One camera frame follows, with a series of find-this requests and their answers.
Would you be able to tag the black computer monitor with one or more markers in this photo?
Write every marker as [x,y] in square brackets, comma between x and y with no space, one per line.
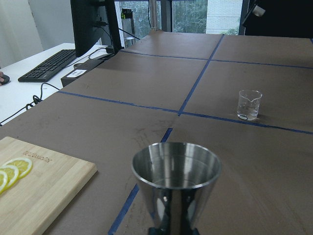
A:
[89,17]

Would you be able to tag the water bottle green cap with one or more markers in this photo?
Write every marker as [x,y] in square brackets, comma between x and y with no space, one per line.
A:
[128,27]

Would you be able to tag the black computer mouse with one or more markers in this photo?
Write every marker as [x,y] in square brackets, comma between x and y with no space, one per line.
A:
[4,79]

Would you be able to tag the black box with label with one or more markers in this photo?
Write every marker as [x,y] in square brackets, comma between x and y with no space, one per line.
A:
[79,70]

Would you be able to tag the small glass beaker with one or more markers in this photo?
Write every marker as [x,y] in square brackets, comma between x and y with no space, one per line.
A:
[248,104]

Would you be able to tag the bamboo cutting board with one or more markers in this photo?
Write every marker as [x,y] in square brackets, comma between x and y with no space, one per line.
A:
[34,201]

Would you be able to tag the black keyboard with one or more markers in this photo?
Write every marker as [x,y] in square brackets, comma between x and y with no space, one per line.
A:
[49,67]

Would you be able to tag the steel jigger measuring cup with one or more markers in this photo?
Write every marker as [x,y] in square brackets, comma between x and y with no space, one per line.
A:
[175,179]

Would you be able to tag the lemon slice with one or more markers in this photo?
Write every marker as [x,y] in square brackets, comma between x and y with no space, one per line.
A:
[12,173]
[23,164]
[3,180]

